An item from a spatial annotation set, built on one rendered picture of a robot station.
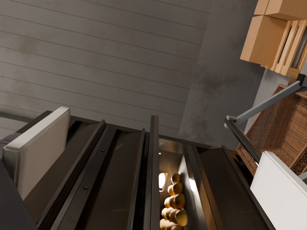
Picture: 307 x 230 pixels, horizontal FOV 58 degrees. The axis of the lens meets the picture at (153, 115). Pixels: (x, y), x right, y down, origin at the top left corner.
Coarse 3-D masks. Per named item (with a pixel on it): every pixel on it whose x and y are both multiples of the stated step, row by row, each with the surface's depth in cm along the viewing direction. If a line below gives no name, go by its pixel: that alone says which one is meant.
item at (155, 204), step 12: (156, 120) 162; (156, 132) 142; (156, 144) 127; (156, 156) 115; (156, 168) 104; (156, 180) 96; (156, 192) 89; (156, 204) 82; (156, 216) 77; (156, 228) 72
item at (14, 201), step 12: (0, 168) 10; (0, 180) 9; (0, 192) 9; (12, 192) 9; (0, 204) 8; (12, 204) 8; (24, 204) 8; (0, 216) 8; (12, 216) 8; (24, 216) 8; (0, 228) 7; (12, 228) 7; (24, 228) 8; (36, 228) 8
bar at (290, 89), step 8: (296, 80) 106; (304, 80) 102; (288, 88) 104; (296, 88) 104; (304, 88) 105; (272, 96) 106; (280, 96) 105; (264, 104) 106; (272, 104) 106; (248, 112) 107; (256, 112) 107; (224, 120) 110; (232, 120) 106; (240, 120) 108; (232, 128) 99; (240, 136) 90; (248, 144) 84; (248, 152) 82; (256, 152) 77; (256, 160) 75; (304, 176) 62
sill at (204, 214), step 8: (184, 152) 176; (192, 152) 167; (192, 160) 156; (192, 168) 146; (192, 176) 140; (200, 176) 139; (192, 184) 137; (200, 184) 131; (192, 192) 133; (200, 192) 124; (200, 200) 118; (200, 208) 115; (208, 208) 113; (200, 216) 113; (208, 216) 108; (200, 224) 110; (208, 224) 103
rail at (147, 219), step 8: (152, 120) 161; (152, 128) 148; (152, 136) 136; (152, 144) 127; (152, 152) 118; (152, 160) 111; (152, 168) 105; (144, 208) 81; (144, 216) 77; (144, 224) 74
